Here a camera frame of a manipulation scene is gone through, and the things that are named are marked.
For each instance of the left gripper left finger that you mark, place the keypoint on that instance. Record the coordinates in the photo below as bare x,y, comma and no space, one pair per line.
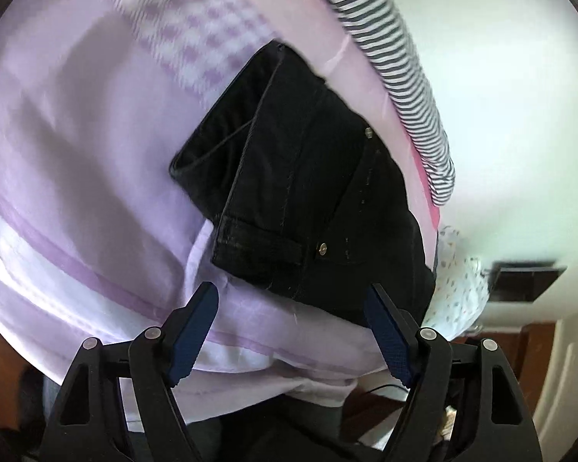
88,422

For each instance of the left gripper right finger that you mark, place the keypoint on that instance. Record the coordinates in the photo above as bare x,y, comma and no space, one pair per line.
464,401

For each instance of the black pants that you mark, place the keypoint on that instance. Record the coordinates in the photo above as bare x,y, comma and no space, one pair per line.
305,198

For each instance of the white patterned pillow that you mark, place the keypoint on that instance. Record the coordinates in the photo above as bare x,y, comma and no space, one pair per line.
460,293

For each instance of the pink purple bed sheet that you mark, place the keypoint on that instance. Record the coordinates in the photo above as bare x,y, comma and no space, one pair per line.
96,97

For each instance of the grey white striped quilt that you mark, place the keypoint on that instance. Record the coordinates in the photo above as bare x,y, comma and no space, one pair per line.
379,30

